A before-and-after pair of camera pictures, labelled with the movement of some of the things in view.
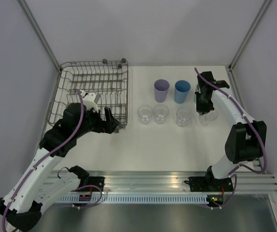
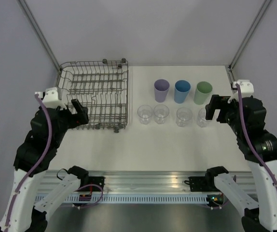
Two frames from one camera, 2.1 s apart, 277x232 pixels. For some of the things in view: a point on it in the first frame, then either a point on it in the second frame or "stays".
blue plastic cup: (181, 89) stays
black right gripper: (201, 109) -> (218, 102)
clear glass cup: (160, 112) stays
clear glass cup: (145, 112) stays
